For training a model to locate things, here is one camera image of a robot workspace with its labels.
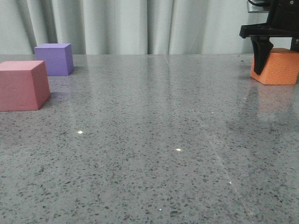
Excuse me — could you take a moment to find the pink foam cube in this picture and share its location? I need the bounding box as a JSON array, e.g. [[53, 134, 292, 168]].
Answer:
[[0, 61, 50, 112]]

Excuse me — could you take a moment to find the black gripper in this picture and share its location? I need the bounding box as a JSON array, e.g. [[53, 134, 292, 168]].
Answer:
[[239, 0, 299, 75]]

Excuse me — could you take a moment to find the purple foam cube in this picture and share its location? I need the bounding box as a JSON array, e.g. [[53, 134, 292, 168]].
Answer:
[[34, 43, 74, 76]]

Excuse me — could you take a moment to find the orange foam cube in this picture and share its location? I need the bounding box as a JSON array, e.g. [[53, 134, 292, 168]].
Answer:
[[250, 48, 299, 85]]

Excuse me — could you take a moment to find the grey-green pleated curtain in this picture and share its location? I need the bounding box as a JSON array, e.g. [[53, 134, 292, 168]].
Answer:
[[0, 0, 299, 56]]

